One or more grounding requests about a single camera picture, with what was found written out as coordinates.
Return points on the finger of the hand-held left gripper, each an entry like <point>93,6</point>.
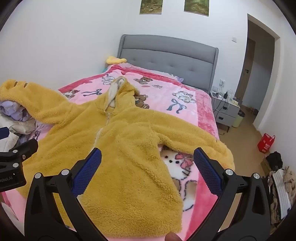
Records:
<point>4,133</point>
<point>25,149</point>

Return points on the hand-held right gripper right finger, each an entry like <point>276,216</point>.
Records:
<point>207,172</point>

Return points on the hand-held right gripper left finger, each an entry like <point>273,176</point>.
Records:
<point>89,172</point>

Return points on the yellow fleece hooded jacket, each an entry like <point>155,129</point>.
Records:
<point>129,162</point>

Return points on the lavender white clothes pile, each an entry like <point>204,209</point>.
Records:
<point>13,111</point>

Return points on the beige striped clothes pile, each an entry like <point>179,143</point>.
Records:
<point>281,192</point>

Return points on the person's right hand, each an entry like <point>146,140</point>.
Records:
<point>173,237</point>

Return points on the grey nightstand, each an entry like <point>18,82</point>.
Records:
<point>225,114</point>

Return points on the light green trash bin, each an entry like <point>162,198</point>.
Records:
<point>238,119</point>

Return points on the red paper bag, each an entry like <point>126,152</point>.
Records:
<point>265,143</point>

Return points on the black bag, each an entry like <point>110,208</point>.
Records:
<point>274,160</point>

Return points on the pink printed blanket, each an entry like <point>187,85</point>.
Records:
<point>161,92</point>

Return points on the wooden door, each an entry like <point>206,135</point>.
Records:
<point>246,69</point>

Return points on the yellow plush toy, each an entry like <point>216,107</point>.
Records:
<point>114,60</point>

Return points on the grey padded bed headboard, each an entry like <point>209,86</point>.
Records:
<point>166,55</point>

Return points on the white wall socket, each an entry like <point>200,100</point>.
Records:
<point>222,83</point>

